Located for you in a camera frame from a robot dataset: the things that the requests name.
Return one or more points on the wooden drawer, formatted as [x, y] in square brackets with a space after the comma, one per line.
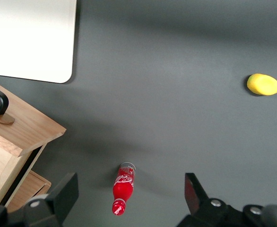
[27, 189]
[29, 127]

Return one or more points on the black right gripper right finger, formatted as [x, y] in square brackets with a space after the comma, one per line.
[200, 212]

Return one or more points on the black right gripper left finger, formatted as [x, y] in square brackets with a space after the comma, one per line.
[51, 208]

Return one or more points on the yellow sponge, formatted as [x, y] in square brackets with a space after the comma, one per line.
[263, 84]

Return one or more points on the beige rectangular tray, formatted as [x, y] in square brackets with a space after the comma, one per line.
[27, 37]

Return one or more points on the closed wooden drawer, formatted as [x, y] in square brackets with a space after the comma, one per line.
[27, 189]

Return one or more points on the red cola bottle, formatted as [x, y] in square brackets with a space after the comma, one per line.
[123, 186]

